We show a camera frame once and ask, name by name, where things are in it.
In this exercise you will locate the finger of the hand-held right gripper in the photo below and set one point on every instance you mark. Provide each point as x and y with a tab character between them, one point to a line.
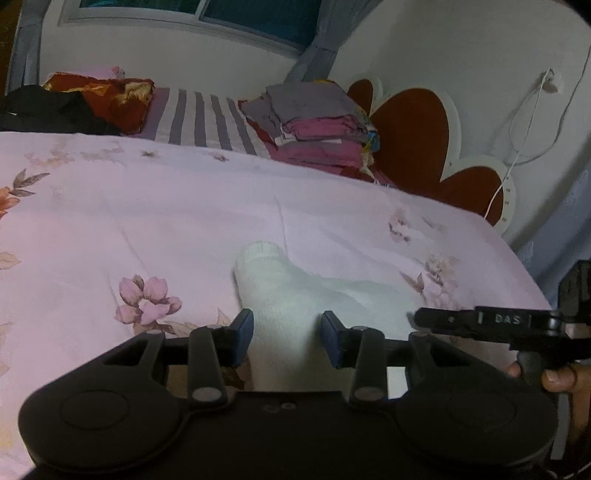
466	321

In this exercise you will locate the person's right hand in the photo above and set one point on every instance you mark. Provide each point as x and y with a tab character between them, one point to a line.
559	381

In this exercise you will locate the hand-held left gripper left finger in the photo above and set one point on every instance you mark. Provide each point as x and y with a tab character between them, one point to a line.
243	334

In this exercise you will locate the striped pillow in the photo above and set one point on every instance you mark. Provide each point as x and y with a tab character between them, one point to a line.
203	120

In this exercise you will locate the window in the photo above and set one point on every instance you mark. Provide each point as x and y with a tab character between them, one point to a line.
258	18

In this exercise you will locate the pink floral bedsheet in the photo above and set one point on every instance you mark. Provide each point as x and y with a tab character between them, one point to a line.
184	207

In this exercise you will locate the red gold patterned pillow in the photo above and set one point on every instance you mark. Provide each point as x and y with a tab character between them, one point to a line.
115	101

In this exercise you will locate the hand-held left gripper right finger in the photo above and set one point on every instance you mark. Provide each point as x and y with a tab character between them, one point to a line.
328	334

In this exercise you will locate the white wall socket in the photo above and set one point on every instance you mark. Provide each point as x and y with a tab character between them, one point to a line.
551	82

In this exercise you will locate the red heart headboard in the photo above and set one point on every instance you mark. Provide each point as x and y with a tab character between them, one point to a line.
411	138

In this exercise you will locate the white sock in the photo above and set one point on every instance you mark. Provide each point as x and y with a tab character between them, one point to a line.
281	295

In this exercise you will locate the black cloth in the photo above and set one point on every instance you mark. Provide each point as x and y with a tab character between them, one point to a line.
51	113

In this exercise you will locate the stack of folded clothes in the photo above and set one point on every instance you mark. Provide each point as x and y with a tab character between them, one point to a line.
314	124

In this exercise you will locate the grey curtain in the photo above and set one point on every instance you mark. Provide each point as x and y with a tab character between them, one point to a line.
318	50
27	46

